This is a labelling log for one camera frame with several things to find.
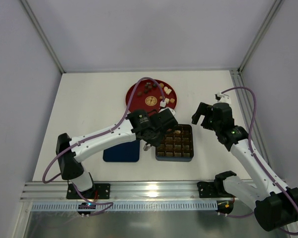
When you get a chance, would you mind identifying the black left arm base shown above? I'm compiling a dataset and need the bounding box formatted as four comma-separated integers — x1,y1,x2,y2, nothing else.
66,183,110,200

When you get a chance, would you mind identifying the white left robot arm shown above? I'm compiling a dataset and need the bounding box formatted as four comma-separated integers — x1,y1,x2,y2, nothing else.
56,107,178,192

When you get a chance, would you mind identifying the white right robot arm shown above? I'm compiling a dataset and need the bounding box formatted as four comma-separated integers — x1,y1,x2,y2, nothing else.
192,102,298,236

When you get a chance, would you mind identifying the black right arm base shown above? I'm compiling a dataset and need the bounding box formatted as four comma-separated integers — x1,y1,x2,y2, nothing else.
197,181,230,198

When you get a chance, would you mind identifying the blue chocolate box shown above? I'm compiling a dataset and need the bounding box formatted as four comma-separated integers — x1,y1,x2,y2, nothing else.
155,124,194,162

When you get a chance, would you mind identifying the cream square chocolate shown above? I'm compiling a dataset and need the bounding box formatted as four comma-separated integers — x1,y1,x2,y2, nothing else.
166,89,172,95

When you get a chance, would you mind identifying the blue box lid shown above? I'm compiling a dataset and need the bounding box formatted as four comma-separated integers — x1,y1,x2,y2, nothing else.
103,141,140,163

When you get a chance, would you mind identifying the round red tray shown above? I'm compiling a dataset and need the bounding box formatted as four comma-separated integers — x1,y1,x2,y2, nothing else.
129,79,177,113

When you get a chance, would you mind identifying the left controller board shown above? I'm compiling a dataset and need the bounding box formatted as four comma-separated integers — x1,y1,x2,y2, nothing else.
77,202,96,216

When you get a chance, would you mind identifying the controller board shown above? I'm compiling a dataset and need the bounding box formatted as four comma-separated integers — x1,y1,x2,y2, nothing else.
77,202,96,216
216,201,234,215

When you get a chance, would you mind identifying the right controller board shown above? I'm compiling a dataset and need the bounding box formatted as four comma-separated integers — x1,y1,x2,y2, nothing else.
216,201,234,215

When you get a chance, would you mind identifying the aluminium right side rail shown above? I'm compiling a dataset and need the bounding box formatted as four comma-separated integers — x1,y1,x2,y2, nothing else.
229,69,271,165

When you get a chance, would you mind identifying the aluminium rail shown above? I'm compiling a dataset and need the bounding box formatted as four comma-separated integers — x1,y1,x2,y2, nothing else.
20,180,256,200
229,69,271,165

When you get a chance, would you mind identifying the aluminium front rail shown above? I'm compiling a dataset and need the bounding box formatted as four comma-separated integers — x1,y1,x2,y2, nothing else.
20,180,256,200

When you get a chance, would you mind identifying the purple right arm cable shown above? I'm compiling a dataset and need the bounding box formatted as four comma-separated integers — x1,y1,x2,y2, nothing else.
221,86,298,236

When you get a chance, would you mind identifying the slotted cable duct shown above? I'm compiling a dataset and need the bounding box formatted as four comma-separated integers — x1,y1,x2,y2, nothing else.
31,200,217,212

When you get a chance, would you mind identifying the aluminium right frame post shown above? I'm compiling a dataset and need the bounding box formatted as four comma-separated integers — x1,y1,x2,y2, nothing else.
238,0,285,74

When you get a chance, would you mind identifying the aluminium frame post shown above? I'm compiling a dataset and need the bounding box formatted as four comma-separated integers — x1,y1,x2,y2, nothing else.
19,0,66,74
238,0,285,74

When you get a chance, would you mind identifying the aluminium left frame post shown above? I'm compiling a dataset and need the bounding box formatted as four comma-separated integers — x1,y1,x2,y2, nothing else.
19,0,66,74

